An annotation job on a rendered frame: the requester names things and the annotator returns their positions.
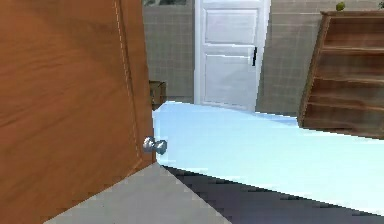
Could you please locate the brown wooden shelf unit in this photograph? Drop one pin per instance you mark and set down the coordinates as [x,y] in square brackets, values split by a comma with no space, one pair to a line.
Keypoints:
[350,73]

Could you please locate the brown wooden room door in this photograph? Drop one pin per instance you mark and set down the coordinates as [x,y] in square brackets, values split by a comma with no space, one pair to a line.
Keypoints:
[66,100]

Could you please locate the white panelled room door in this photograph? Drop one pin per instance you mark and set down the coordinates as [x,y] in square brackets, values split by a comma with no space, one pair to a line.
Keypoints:
[230,53]

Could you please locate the pale blue bed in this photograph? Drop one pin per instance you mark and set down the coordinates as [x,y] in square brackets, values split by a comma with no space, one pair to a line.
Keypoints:
[266,150]

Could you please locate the green round object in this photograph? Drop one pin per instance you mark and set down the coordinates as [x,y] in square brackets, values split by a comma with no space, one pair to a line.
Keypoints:
[340,6]

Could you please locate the silver round door knob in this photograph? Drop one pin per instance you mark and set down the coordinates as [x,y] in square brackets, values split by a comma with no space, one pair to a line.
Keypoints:
[155,145]

